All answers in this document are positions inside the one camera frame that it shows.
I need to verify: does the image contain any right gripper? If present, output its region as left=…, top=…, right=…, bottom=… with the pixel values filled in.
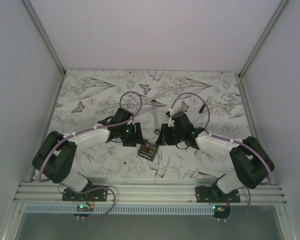
left=156, top=123, right=184, bottom=146

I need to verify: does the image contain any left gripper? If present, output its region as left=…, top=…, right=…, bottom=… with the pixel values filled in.
left=119, top=122, right=145, bottom=148

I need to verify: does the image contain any clear fuse box cover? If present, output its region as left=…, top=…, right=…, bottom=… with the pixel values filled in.
left=138, top=143, right=159, bottom=158

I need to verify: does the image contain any black fuse box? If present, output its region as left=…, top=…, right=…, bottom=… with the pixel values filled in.
left=137, top=143, right=159, bottom=162

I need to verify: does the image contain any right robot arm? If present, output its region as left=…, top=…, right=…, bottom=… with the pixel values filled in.
left=156, top=112, right=275, bottom=203

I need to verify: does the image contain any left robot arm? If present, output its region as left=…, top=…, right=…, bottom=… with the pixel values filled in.
left=32, top=107, right=145, bottom=201

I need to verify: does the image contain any open end wrench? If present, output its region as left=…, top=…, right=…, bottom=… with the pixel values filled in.
left=132, top=94, right=160, bottom=109

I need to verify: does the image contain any floral table mat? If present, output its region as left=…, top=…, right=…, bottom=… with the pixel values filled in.
left=50, top=70, right=251, bottom=179

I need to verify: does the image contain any right controller board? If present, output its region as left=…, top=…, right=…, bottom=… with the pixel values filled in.
left=213, top=205, right=230, bottom=213

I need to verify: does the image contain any controller board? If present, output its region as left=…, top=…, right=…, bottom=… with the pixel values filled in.
left=213, top=205, right=230, bottom=213
left=76, top=204, right=94, bottom=213

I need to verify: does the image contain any left controller board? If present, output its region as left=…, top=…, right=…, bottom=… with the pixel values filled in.
left=76, top=204, right=94, bottom=213

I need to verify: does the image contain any ratchet ring wrench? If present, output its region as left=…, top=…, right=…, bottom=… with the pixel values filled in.
left=151, top=99, right=160, bottom=135

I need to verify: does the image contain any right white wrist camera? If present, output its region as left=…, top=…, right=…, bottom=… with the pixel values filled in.
left=165, top=108, right=175, bottom=127

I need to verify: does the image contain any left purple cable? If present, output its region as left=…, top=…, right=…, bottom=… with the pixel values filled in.
left=38, top=91, right=144, bottom=195

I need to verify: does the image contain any purple cable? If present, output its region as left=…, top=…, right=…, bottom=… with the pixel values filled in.
left=168, top=92, right=274, bottom=187
left=38, top=91, right=144, bottom=195

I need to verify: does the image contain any black handled tool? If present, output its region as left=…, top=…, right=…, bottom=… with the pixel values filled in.
left=199, top=104, right=206, bottom=114

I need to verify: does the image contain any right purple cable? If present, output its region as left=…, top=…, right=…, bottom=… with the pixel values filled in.
left=168, top=92, right=274, bottom=187

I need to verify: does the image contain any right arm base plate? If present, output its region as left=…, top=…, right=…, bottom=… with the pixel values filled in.
left=195, top=185, right=241, bottom=203

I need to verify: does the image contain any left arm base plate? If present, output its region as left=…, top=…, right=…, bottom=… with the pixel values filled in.
left=62, top=185, right=108, bottom=202

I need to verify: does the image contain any aluminium rail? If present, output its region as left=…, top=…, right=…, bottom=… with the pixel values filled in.
left=14, top=183, right=287, bottom=206

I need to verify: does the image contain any perforated cable duct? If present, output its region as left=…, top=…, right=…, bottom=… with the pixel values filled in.
left=24, top=203, right=214, bottom=216

